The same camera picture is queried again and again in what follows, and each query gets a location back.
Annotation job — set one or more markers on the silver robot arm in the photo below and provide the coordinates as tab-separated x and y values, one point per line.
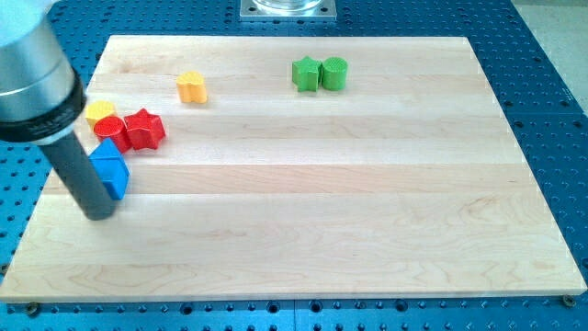
41	98

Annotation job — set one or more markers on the yellow hexagon block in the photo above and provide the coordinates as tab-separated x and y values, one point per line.
98	110

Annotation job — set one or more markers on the green star block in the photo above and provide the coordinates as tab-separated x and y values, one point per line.
307	74

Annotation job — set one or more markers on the green cylinder block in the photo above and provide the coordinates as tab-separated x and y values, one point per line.
334	71

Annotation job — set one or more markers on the yellow heart block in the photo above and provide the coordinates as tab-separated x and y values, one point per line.
191	87

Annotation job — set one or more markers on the blue perforated table plate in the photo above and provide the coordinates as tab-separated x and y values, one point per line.
549	120

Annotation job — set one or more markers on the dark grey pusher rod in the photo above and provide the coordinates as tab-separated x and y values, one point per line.
72	165

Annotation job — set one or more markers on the red star block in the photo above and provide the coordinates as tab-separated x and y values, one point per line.
145	130

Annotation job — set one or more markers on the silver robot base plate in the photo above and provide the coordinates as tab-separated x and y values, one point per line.
287	10

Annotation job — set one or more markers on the wooden board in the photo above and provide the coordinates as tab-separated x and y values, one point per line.
408	183

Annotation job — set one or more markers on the blue block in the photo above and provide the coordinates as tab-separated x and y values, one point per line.
111	168

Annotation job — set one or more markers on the red cylinder block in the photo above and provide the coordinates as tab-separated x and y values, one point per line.
115	129

